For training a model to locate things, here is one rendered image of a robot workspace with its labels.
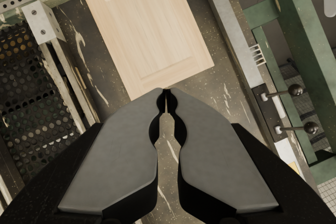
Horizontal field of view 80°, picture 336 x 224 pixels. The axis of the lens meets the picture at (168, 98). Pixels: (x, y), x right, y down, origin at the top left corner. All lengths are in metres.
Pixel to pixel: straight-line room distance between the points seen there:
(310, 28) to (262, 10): 0.17
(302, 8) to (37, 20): 0.85
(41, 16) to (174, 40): 0.42
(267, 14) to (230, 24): 0.19
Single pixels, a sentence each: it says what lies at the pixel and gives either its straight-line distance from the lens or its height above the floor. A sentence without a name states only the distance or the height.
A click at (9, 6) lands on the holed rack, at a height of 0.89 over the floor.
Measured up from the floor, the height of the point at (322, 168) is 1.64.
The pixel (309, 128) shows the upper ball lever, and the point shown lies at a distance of 0.71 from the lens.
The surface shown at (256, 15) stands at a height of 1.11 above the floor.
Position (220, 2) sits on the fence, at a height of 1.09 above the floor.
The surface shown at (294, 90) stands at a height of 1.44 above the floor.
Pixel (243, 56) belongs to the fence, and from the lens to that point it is 0.74.
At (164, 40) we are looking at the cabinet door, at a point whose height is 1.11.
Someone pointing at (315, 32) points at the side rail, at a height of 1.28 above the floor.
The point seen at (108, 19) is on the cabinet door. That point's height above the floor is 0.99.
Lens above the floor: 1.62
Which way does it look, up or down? 32 degrees down
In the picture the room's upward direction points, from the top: 155 degrees clockwise
